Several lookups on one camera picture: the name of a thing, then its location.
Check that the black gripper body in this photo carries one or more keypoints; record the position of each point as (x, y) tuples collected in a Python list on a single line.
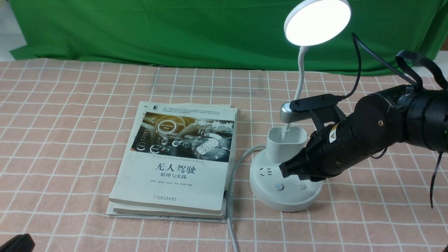
[(332, 152)]

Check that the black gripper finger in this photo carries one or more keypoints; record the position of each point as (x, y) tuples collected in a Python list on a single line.
[(294, 167)]

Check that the white desk lamp with sockets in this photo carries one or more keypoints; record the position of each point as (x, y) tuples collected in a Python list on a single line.
[(311, 22)]

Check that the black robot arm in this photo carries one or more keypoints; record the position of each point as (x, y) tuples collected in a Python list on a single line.
[(379, 120)]

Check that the top self-driving textbook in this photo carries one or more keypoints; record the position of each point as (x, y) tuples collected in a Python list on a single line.
[(178, 156)]

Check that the green backdrop cloth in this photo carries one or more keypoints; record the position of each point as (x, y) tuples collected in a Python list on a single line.
[(224, 34)]

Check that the bottom white book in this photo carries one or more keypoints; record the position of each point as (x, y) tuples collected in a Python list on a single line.
[(138, 212)]

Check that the pink checkered tablecloth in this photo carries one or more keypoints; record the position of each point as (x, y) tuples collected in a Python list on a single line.
[(64, 126)]

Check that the black object at corner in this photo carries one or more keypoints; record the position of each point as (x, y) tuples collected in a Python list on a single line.
[(19, 243)]

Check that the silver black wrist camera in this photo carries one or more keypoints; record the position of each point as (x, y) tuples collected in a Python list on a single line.
[(320, 109)]

